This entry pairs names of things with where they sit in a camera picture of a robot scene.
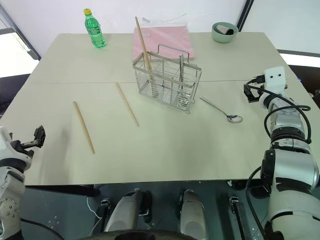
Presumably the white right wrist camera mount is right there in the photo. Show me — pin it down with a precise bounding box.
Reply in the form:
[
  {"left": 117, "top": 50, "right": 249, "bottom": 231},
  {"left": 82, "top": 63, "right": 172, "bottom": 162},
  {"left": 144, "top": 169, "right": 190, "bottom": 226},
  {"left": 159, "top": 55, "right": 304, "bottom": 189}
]
[{"left": 263, "top": 65, "right": 288, "bottom": 98}]

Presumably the metal utensil handle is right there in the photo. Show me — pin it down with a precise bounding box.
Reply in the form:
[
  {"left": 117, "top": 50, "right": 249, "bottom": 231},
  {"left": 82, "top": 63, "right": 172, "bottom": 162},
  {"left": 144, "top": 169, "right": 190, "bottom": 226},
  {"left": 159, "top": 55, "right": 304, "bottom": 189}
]
[{"left": 178, "top": 53, "right": 186, "bottom": 91}]

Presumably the wooden chopstick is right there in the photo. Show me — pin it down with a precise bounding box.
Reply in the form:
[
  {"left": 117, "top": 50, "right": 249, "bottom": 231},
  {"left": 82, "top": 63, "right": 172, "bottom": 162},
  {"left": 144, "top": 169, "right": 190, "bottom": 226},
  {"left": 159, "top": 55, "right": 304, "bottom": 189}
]
[
  {"left": 134, "top": 16, "right": 153, "bottom": 72},
  {"left": 115, "top": 83, "right": 140, "bottom": 128},
  {"left": 72, "top": 100, "right": 96, "bottom": 155}
]

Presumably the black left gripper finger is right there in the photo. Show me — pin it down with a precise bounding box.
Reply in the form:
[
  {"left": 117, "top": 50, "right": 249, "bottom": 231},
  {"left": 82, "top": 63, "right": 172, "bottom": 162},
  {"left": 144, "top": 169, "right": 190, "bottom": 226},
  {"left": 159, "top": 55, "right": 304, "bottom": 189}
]
[
  {"left": 33, "top": 125, "right": 47, "bottom": 142},
  {"left": 22, "top": 139, "right": 44, "bottom": 149}
]

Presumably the grey ribbed cup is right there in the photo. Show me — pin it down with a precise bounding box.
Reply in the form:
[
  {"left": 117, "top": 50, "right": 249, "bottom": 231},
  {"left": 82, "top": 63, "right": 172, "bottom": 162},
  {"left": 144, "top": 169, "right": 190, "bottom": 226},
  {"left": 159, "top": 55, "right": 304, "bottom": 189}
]
[{"left": 216, "top": 22, "right": 235, "bottom": 36}]

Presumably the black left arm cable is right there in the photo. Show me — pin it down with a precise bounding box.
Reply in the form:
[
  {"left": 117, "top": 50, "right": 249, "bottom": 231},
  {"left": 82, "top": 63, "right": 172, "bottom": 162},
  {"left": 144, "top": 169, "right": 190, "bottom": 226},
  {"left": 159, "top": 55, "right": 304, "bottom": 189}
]
[{"left": 19, "top": 216, "right": 66, "bottom": 238}]

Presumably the green plastic bottle yellow cap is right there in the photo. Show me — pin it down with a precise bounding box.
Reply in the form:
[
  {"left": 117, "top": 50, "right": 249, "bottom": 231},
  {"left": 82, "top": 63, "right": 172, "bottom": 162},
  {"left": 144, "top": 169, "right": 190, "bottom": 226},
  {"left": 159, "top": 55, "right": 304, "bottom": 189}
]
[{"left": 83, "top": 8, "right": 108, "bottom": 49}]

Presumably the clear plastic sleeve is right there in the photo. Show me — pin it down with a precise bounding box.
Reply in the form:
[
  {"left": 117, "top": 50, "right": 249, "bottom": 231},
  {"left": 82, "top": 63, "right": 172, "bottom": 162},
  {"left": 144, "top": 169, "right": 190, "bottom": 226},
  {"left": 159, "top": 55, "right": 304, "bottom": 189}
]
[{"left": 139, "top": 12, "right": 189, "bottom": 27}]

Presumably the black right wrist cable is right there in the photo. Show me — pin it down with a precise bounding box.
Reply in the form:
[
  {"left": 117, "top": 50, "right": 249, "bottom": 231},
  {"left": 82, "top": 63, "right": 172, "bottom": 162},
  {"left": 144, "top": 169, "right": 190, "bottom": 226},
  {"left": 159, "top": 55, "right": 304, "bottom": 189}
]
[{"left": 243, "top": 74, "right": 312, "bottom": 145}]

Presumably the grey right robot leg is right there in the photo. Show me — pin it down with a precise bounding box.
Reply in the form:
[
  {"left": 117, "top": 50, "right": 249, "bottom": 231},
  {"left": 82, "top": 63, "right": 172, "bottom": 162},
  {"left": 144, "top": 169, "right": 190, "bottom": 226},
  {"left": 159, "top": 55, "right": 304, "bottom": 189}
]
[{"left": 178, "top": 189, "right": 206, "bottom": 240}]

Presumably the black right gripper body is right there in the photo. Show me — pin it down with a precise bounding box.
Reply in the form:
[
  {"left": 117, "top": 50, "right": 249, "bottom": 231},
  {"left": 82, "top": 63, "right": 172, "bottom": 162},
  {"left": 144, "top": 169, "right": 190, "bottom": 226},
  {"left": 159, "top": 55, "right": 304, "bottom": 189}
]
[{"left": 249, "top": 84, "right": 266, "bottom": 102}]

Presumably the metal spoon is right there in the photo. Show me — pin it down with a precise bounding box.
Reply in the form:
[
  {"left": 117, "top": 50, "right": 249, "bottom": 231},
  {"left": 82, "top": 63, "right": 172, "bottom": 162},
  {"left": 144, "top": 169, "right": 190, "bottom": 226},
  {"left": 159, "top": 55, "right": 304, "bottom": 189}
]
[{"left": 199, "top": 96, "right": 244, "bottom": 124}]

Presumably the grey robot leg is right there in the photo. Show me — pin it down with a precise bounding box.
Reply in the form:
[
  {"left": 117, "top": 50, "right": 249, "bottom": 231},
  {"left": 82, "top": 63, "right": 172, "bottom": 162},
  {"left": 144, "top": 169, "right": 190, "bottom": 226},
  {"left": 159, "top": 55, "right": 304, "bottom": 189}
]
[
  {"left": 178, "top": 189, "right": 206, "bottom": 240},
  {"left": 103, "top": 189, "right": 152, "bottom": 234}
]

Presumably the black table crossbar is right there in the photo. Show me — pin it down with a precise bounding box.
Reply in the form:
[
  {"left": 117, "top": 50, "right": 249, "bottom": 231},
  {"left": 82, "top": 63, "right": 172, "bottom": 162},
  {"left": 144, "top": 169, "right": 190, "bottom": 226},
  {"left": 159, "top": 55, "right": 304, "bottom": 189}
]
[{"left": 24, "top": 184, "right": 100, "bottom": 199}]

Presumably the pale green bowl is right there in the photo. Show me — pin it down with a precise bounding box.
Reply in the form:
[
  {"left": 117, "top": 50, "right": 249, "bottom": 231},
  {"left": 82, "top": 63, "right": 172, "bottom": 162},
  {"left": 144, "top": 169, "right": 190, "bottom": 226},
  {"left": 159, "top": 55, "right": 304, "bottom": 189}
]
[{"left": 211, "top": 21, "right": 239, "bottom": 44}]

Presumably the dark rounded robot torso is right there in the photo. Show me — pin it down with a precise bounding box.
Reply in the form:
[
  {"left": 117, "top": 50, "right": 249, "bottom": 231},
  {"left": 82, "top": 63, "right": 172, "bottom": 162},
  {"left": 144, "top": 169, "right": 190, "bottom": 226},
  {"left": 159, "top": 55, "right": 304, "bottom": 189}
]
[{"left": 81, "top": 228, "right": 203, "bottom": 240}]

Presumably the black table leg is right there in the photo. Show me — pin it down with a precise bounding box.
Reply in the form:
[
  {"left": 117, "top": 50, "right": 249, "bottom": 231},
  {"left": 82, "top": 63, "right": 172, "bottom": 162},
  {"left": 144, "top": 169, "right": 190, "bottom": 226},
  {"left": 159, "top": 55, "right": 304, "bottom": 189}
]
[
  {"left": 99, "top": 197, "right": 112, "bottom": 232},
  {"left": 228, "top": 195, "right": 249, "bottom": 240}
]

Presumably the black right elbow cable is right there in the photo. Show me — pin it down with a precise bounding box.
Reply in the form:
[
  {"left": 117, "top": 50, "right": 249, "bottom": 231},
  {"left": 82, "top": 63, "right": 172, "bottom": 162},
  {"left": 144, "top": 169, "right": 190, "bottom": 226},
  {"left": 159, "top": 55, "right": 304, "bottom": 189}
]
[{"left": 245, "top": 164, "right": 274, "bottom": 235}]

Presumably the thin white cable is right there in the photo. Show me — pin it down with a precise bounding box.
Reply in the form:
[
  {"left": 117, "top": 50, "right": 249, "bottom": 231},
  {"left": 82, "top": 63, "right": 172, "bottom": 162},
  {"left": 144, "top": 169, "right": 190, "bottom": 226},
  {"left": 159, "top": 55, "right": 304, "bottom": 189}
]
[{"left": 86, "top": 196, "right": 104, "bottom": 235}]

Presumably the grey left robot leg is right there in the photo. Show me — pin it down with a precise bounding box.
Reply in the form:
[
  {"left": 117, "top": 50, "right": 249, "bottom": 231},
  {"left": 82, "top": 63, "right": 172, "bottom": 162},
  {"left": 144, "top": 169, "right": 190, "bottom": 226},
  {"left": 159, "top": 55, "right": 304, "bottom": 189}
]
[{"left": 103, "top": 189, "right": 152, "bottom": 234}]

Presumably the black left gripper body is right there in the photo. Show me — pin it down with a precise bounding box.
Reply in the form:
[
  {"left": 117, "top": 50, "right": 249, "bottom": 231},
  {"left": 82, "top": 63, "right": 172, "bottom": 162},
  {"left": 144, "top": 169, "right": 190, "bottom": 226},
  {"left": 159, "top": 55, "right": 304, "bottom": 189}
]
[{"left": 9, "top": 139, "right": 36, "bottom": 157}]

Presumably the metal wire cutlery rack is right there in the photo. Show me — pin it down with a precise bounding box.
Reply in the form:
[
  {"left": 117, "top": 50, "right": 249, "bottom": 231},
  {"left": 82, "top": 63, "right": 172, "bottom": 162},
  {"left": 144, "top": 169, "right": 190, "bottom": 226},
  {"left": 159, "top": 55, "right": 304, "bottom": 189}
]
[{"left": 131, "top": 43, "right": 203, "bottom": 114}]

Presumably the pink document folder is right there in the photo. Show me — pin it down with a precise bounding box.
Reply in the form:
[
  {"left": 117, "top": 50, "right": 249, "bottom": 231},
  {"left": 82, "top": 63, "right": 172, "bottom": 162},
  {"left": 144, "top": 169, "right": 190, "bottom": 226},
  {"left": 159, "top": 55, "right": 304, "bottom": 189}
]
[{"left": 132, "top": 24, "right": 197, "bottom": 62}]

